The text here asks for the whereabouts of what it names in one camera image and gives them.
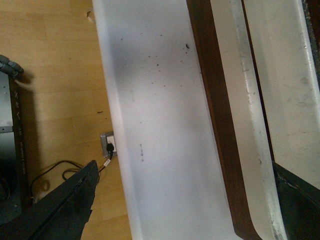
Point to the white drawer handle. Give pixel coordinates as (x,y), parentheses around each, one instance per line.
(281,68)

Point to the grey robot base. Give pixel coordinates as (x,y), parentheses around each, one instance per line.
(14,187)

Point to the grey floor power socket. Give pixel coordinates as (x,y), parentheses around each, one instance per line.
(108,144)

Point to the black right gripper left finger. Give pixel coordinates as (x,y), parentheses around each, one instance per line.
(60,215)

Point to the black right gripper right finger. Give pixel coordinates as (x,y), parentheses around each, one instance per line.
(299,204)

